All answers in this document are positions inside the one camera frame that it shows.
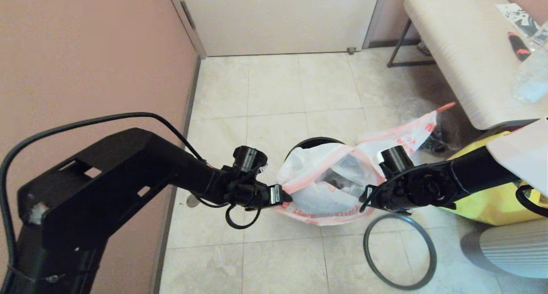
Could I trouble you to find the grey bin retaining ring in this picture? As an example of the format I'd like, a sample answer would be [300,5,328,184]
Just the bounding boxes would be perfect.
[363,214,437,291]

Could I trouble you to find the white trash bag red cartoon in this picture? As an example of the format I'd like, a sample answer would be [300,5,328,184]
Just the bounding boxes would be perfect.
[276,142,386,226]

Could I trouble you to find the white plastic bag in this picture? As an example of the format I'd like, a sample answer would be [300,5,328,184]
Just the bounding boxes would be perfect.
[356,102,456,168]

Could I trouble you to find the black trash bin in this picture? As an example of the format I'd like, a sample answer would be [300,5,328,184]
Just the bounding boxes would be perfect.
[285,137,343,151]

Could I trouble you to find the yellow fabric tote bag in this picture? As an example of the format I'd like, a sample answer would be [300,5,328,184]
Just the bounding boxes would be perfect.
[445,131,548,226]

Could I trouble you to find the grey ribbed round object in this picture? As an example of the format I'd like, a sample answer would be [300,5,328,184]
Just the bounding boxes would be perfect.
[460,219,548,279]

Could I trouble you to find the beige bench metal legs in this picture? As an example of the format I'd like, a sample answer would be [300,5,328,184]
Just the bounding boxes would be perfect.
[387,0,548,131]

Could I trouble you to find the white door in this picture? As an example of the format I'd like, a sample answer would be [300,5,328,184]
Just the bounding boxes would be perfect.
[177,0,381,57]

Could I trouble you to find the large clear plastic bottle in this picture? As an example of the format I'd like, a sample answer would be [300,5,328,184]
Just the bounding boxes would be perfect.
[509,22,548,104]

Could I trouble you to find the black orange utility knife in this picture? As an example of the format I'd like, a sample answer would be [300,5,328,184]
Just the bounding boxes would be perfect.
[508,32,531,62]

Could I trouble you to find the black white printed leaflet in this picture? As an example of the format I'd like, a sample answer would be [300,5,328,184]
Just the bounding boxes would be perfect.
[493,4,546,43]

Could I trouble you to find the grey wall baseboard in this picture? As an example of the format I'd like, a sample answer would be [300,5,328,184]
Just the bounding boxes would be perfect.
[150,56,202,294]

